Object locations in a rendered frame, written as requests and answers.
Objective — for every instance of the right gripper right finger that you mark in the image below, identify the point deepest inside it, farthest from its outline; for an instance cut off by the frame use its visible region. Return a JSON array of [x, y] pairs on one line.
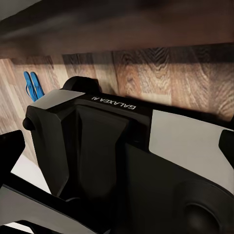
[[226, 145]]

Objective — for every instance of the bed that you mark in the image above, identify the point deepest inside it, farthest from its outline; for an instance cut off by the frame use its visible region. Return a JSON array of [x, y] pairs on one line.
[[35, 28]]

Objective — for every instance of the sandal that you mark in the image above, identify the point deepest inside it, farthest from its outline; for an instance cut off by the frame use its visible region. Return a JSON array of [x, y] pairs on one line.
[[36, 85], [30, 86]]

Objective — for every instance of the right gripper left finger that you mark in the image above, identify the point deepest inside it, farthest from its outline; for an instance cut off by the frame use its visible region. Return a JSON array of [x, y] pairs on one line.
[[12, 145]]

